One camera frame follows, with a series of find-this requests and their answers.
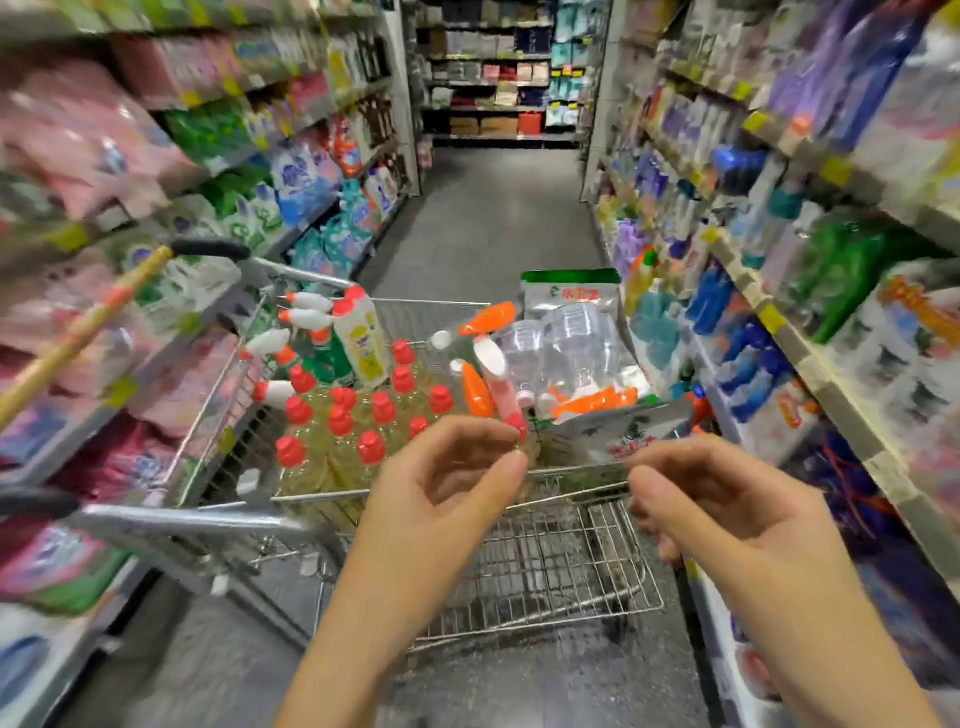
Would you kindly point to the person's left hand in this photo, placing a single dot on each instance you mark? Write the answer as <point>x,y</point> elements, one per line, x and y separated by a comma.
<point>435,518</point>

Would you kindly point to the person's right hand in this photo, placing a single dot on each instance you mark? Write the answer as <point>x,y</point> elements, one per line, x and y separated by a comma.
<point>750,548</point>

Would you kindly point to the cluster of yellow red-capped bottles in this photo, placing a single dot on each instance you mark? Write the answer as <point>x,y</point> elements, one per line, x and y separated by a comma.
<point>345,428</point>

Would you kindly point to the orange white spray bottle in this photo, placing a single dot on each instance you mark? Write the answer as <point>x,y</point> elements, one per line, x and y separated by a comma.
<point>473,390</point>

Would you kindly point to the large green white cleaner pouch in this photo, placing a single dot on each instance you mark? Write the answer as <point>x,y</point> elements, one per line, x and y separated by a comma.
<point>570,290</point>
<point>623,428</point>

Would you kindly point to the white red-capped cleaner bottle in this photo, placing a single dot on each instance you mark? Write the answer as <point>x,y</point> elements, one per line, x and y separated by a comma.
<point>360,338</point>

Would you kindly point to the cluster of blue cleaner bottles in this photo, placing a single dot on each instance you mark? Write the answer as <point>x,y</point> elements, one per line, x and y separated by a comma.
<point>743,353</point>

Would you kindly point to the cluster of teal cleaner bottles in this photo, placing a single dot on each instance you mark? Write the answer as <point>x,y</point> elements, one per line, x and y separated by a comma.
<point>657,323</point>

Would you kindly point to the cluster of green cleaner bottles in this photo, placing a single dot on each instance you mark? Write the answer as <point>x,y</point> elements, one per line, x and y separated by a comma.
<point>855,270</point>

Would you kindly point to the row of teal blue pouches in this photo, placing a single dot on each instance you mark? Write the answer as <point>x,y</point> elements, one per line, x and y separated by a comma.
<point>338,210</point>

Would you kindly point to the row of purple cleaner bottles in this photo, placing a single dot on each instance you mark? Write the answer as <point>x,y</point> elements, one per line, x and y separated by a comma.
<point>630,240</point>

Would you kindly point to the row of green white pouches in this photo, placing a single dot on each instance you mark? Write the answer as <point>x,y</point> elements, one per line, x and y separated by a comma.
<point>225,203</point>

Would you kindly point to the stack of pink detergent pouches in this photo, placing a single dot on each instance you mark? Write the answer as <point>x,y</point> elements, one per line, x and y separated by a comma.
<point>75,143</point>

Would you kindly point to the person's right forearm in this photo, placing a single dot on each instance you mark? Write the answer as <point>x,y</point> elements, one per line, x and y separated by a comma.
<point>840,660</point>

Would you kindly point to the grey shopping cart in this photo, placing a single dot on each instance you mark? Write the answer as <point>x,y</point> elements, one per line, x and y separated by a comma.
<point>555,578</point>

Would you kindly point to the store shelving with refill pouches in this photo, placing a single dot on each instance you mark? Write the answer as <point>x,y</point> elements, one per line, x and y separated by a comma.
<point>120,375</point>

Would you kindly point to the distant store shelving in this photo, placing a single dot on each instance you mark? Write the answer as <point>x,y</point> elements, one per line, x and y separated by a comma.
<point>503,75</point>

